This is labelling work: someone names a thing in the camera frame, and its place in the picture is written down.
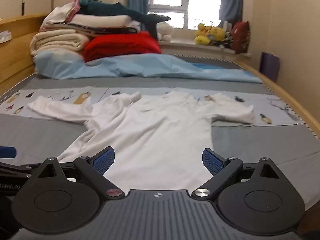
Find wooden bed frame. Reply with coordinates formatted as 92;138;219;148
237;60;320;140

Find wooden headboard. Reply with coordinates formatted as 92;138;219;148
0;14;49;93

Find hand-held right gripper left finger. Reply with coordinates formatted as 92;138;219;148
32;147;125;201

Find white folded blanket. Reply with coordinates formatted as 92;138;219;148
72;14;140;29

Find white framed window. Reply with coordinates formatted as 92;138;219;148
147;0;223;30

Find grey printed bedsheet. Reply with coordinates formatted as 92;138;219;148
0;54;320;195

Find dark red cushion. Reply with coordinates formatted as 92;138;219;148
230;21;250;54

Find purple box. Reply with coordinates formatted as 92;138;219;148
259;52;280;83

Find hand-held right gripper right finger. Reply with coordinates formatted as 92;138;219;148
192;148;283;201

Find large yellow plush toy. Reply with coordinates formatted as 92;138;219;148
209;26;227;42

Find cream folded blanket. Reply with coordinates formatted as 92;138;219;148
29;29;90;55

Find light blue quilt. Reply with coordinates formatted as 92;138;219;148
34;50;263;84

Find white plush toy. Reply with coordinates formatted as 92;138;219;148
156;22;174;42

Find red blanket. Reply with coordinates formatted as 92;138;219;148
83;31;162;62

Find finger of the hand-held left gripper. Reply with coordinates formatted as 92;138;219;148
0;162;43;178
0;146;17;159

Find white long-sleeve shirt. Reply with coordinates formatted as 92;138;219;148
28;91;255;193

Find white pink folded cloth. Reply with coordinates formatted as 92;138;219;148
41;0;80;29

